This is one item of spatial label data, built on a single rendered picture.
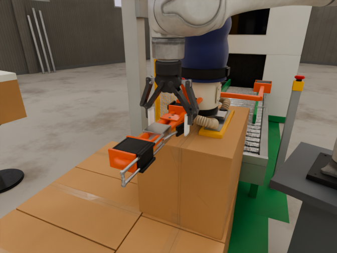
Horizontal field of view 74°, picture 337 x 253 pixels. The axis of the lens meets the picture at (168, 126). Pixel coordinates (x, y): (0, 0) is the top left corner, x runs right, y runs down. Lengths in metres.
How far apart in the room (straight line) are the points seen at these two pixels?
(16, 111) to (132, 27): 1.31
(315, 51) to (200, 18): 11.66
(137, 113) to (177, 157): 1.69
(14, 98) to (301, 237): 2.30
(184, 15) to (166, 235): 0.88
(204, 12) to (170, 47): 0.21
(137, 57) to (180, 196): 1.68
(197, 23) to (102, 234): 0.93
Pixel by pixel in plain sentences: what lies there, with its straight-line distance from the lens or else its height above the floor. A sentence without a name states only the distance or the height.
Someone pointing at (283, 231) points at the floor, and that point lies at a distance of 1.99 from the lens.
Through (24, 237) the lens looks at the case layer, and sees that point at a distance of 1.22.
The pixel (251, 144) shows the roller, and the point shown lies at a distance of 1.85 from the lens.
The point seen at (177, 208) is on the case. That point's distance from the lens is 1.03.
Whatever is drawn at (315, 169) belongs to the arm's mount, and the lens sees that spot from 1.23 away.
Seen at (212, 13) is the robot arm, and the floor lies 1.38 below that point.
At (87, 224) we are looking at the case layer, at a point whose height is 0.54.
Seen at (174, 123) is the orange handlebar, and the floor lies 1.08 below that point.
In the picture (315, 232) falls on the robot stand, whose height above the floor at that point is 0.49.
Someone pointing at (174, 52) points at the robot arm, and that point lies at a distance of 0.61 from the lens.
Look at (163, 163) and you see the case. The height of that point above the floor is 0.85.
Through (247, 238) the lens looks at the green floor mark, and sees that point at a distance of 1.85.
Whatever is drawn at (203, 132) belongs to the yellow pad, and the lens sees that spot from 0.95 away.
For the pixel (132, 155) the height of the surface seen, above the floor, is 1.09.
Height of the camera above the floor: 1.35
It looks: 23 degrees down
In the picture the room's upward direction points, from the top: straight up
